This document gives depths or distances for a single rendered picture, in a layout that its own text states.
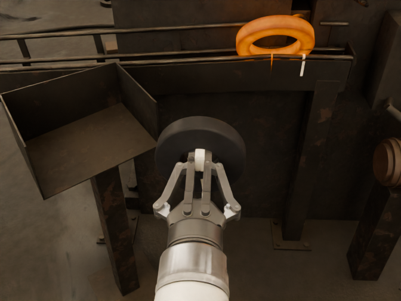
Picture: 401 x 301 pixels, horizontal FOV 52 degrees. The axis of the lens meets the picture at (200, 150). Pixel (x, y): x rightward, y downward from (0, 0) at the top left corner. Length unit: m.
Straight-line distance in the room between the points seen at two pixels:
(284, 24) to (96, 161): 0.50
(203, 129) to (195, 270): 0.24
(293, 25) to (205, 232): 0.56
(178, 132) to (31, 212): 1.12
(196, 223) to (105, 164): 0.39
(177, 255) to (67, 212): 1.16
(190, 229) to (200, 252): 0.04
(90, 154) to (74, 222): 0.71
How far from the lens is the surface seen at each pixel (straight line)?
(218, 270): 0.51
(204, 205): 0.58
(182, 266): 0.50
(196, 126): 0.64
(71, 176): 0.88
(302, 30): 0.96
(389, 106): 1.12
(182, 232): 0.53
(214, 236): 0.54
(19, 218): 1.68
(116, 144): 0.92
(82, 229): 1.57
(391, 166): 1.11
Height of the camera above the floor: 1.18
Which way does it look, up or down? 40 degrees down
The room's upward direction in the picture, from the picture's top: straight up
